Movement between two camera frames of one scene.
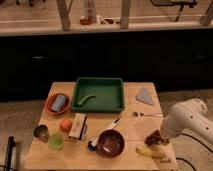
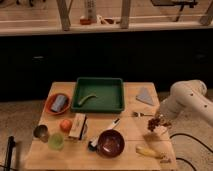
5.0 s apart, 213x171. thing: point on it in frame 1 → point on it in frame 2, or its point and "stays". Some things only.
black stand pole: [10, 145] stays
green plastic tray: [98, 95] stays
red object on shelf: [85, 21] stays
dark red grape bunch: [155, 138] → [152, 123]
